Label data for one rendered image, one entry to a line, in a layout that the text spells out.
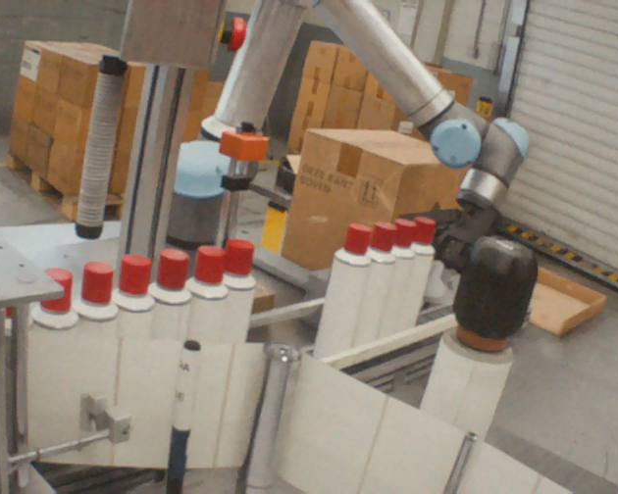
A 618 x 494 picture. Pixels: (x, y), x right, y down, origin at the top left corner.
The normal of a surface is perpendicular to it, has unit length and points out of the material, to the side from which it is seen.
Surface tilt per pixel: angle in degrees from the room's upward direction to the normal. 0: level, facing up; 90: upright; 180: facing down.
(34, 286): 0
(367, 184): 90
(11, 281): 0
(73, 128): 90
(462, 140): 94
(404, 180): 90
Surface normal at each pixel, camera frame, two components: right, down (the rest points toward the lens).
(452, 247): -0.47, -0.37
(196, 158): 0.14, -0.87
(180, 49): 0.22, 0.34
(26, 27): 0.63, 0.36
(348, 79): -0.72, 0.08
